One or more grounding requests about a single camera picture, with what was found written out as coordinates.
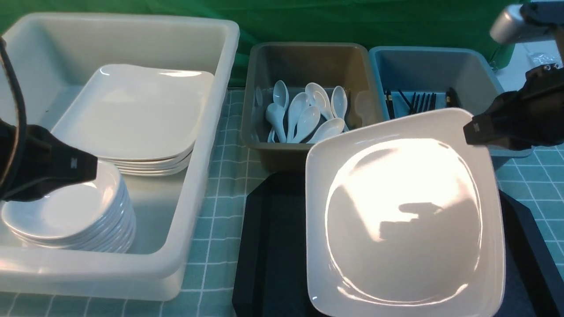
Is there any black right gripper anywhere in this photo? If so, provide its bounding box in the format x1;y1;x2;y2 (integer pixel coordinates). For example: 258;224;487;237
463;64;563;150

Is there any black serving tray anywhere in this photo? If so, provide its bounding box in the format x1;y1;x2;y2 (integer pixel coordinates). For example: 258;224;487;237
232;171;564;317

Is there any white spoon low left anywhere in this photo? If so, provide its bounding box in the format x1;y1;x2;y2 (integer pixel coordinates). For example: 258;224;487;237
265;103;287;143

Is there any large white square plate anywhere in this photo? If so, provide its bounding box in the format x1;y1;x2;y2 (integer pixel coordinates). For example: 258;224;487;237
305;108;506;317

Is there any white spoon far left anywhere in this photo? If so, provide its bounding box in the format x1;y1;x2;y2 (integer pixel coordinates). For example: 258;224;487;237
268;80;289;144

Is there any green checkered tablecloth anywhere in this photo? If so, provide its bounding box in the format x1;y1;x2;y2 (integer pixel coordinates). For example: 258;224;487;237
1;90;563;317

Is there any blue plastic bin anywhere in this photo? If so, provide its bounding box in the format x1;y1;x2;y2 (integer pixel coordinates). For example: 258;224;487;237
368;46;534;170

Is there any stack of white bowls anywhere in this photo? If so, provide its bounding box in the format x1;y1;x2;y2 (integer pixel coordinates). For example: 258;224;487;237
1;161;137;254

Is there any bundle of black chopsticks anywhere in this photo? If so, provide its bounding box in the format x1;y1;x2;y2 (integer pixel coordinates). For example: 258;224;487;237
384;88;462;120

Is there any white ceramic soup spoon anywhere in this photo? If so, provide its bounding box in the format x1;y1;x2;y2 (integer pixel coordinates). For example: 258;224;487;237
291;106;321;143

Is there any green backdrop cloth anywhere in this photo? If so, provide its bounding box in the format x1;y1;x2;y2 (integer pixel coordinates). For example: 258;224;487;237
0;0;515;88

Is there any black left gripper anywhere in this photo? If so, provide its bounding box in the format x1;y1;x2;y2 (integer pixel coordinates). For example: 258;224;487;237
1;121;98;202

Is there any white spoon front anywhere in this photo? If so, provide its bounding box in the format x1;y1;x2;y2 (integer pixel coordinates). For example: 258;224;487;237
307;117;346;143

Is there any brown plastic bin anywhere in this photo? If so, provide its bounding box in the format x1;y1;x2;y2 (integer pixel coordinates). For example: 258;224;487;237
241;42;385;173

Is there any stack of white plates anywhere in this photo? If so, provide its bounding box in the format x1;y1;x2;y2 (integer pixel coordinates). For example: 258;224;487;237
51;64;214;177

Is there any large white plastic tub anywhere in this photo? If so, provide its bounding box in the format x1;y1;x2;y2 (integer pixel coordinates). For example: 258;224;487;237
1;13;239;301

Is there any white spoon middle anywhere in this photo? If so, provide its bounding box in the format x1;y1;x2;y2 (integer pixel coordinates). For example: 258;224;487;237
305;82;338;121

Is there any black cable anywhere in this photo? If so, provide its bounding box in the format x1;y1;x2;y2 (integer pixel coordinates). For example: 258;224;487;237
0;37;28;185

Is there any white spoon right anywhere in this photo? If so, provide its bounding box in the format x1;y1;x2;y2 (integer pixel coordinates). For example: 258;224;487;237
330;86;349;132

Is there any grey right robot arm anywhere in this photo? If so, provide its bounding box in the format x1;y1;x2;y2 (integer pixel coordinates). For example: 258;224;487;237
463;0;564;151

